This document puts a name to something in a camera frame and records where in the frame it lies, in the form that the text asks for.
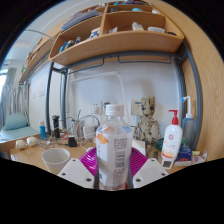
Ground grey curtain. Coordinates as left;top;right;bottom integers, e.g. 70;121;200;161
0;83;29;126

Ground long wooden wall shelf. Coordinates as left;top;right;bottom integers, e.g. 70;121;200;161
18;19;68;84

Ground small black box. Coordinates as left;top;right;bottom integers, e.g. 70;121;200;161
67;136;78;148

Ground small blue bottle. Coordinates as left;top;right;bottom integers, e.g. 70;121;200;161
38;120;48;140

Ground small blue box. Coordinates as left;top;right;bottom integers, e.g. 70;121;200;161
178;146;193;163

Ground small white cube clock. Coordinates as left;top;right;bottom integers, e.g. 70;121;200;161
160;159;174;170

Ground wooden wardrobe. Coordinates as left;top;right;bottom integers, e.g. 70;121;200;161
151;0;224;161

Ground white cup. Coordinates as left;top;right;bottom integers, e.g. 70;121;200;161
41;147;71;176

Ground white power adapter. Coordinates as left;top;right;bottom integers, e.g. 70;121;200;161
82;124;98;141

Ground small white round object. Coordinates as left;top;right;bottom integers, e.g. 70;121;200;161
14;139;28;150
26;136;39;147

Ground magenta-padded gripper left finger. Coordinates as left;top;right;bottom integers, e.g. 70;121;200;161
57;147;100;190

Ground bed with pale sheet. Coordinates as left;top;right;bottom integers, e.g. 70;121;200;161
0;125;41;144

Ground black electric shaver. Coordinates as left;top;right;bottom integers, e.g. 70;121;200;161
51;114;62;139

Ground blue spray bottle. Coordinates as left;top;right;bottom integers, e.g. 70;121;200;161
180;95;196;148

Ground grey metal frame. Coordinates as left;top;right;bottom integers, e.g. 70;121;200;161
44;41;204;151

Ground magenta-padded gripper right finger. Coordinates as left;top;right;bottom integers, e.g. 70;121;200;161
127;147;169;190

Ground wooden shelf unit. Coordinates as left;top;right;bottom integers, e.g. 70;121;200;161
48;0;185;67

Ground clear plastic water bottle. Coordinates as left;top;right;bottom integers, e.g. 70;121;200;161
95;103;134;192

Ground tree creature figurine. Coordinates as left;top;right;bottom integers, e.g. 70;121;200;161
134;96;162;148

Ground teal pillow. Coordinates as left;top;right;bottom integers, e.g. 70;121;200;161
3;112;29;132

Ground white red-pump lotion bottle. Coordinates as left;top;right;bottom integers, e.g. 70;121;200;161
161;109;184;163

